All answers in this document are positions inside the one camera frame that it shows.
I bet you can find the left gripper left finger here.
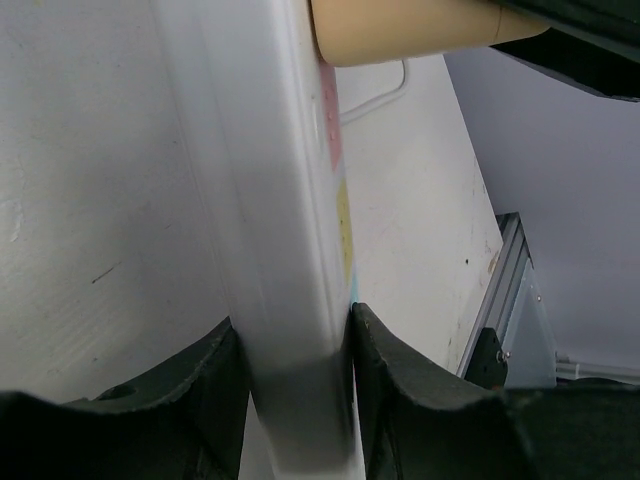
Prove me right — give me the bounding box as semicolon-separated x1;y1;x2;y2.
1;320;249;479

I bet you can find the white strip cord with plug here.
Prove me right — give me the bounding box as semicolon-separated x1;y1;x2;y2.
339;58;410;124

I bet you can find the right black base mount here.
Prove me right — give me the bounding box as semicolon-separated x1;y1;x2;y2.
464;327;508;390

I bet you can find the wooden beige cube plug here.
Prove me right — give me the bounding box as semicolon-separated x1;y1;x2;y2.
311;0;549;67

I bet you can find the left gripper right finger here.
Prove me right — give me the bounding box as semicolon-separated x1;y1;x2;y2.
350;303;639;479

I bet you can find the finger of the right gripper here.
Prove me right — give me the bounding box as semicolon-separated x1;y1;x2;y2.
495;0;639;100

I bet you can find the white power strip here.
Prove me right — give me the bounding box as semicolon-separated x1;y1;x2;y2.
153;1;365;479

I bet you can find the aluminium front rail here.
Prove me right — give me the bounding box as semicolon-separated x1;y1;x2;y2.
457;213;557;389

